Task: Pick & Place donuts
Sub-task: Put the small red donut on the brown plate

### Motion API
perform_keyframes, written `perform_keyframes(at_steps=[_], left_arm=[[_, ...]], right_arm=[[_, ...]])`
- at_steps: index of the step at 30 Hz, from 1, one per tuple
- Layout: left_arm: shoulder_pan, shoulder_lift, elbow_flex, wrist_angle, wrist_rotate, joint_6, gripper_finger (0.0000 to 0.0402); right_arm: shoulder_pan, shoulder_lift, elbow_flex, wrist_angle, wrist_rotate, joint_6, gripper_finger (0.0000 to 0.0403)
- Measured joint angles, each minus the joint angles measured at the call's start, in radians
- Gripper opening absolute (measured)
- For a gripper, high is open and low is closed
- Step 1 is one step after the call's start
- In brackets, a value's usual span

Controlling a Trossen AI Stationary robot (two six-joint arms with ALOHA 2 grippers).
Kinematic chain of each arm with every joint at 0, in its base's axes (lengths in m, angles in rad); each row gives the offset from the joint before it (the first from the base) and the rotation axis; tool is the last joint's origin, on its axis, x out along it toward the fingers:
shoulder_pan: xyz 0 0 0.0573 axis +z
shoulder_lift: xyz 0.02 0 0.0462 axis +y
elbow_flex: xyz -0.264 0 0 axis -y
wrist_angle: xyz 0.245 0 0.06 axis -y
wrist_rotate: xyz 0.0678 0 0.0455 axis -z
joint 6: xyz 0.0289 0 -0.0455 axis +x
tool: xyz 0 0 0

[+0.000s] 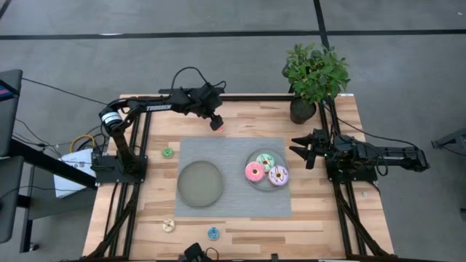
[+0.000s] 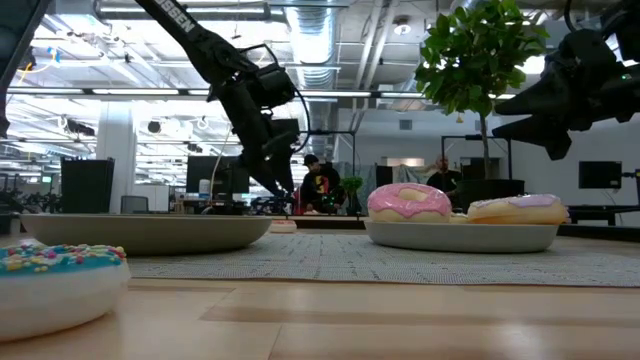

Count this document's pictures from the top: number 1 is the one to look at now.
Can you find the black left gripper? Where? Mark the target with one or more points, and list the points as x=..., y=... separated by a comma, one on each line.
x=196, y=103

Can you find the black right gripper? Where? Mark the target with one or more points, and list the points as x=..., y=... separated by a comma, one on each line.
x=320, y=145

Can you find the small red-pink donut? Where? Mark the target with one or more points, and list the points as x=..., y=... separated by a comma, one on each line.
x=221, y=128

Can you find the large lilac glazed donut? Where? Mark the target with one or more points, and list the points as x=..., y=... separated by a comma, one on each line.
x=278, y=175

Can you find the large mint glazed donut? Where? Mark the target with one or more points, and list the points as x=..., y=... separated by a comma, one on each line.
x=265, y=161

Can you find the small green sprinkled donut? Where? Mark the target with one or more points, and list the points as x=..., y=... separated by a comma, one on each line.
x=167, y=153

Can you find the large pink glazed donut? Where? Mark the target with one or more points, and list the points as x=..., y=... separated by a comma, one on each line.
x=255, y=171

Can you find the small blue sprinkled donut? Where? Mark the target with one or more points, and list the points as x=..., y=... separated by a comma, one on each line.
x=213, y=233

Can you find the small white drizzled donut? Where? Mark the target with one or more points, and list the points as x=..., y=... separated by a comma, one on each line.
x=168, y=225

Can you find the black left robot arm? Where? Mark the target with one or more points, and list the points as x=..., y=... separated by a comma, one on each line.
x=156, y=105

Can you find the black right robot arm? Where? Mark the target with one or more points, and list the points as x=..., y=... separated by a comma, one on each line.
x=393, y=156

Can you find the dark plant pot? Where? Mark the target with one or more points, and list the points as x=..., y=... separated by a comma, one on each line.
x=301, y=111

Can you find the small grey plate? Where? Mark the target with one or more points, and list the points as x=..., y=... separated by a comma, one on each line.
x=255, y=153

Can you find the large olive-grey plate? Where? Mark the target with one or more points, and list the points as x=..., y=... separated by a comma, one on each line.
x=200, y=183

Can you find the green leafy plant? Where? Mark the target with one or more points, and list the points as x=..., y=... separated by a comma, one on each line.
x=316, y=72

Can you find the grey woven placemat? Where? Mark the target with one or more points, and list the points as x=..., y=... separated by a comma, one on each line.
x=233, y=203

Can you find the grey metal stand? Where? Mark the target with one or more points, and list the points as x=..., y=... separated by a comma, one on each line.
x=451, y=140

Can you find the white paper box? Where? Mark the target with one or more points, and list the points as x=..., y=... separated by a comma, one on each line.
x=73, y=171

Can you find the black side desk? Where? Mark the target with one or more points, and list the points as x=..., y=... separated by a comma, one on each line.
x=9, y=145

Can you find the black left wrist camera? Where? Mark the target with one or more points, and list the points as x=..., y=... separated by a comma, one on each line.
x=211, y=95

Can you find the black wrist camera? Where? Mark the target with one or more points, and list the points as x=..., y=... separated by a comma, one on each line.
x=211, y=95
x=347, y=145

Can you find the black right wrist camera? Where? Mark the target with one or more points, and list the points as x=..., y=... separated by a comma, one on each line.
x=347, y=145

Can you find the black aluminium table frame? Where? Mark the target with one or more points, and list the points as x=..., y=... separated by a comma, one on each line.
x=344, y=218

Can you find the small black camera mount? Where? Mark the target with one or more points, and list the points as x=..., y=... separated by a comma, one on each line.
x=275, y=257

